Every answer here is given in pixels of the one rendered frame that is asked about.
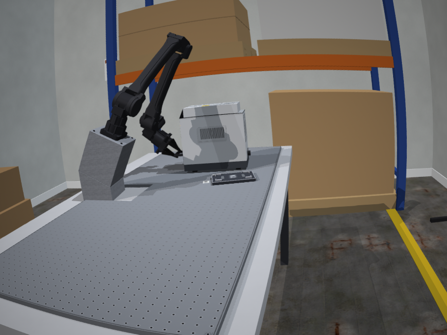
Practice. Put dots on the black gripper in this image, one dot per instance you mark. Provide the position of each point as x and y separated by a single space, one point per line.
162 142

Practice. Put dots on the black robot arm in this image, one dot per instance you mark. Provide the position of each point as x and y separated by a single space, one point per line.
129 100

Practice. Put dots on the grey heat sealer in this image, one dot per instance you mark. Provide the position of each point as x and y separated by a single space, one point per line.
213 137

